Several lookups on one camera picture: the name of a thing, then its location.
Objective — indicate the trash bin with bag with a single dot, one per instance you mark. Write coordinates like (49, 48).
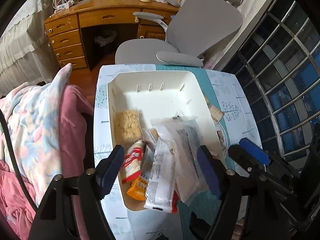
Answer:
(105, 38)

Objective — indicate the orange snack packet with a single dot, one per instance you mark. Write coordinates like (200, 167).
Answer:
(137, 189)

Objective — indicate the pink quilt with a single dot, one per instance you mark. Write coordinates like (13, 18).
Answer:
(75, 122)

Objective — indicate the long white text packet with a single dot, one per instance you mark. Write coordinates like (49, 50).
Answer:
(160, 180)

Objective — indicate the wooden desk with drawers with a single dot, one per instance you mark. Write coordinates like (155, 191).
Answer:
(67, 37)

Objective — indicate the dark cloth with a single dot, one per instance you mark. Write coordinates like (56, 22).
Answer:
(197, 221)

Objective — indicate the metal window grille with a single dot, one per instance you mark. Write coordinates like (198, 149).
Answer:
(282, 67)

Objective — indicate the red snack packet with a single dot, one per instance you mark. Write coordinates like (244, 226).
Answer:
(175, 201)

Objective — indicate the white lace furniture cover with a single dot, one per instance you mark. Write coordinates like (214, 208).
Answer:
(22, 42)

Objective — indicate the floral fleece blanket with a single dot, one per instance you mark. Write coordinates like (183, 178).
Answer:
(37, 120)

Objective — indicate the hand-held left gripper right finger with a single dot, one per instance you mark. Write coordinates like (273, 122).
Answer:
(208, 172)

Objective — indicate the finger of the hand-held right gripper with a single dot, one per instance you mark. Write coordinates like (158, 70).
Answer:
(255, 151)
(246, 161)

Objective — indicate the red label dried fruit packet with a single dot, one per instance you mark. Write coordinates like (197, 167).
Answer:
(221, 135)

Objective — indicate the grey office chair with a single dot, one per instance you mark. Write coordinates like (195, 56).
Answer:
(200, 27)

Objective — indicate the blue white printed tablecloth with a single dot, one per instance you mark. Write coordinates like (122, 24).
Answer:
(235, 100)

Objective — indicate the white plastic bin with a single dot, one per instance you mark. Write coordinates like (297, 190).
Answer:
(160, 100)

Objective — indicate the white power strip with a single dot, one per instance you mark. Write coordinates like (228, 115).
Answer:
(64, 5)

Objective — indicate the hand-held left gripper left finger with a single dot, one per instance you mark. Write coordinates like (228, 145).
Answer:
(111, 170)

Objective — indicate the red label cookie packet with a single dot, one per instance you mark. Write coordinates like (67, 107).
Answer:
(132, 163)

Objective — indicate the pink crumpled cloth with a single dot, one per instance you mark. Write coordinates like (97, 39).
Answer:
(11, 187)

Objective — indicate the large cracker bag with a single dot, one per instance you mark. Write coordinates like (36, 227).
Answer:
(186, 160)

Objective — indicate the beige cracker packet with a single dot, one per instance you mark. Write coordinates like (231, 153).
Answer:
(216, 115)

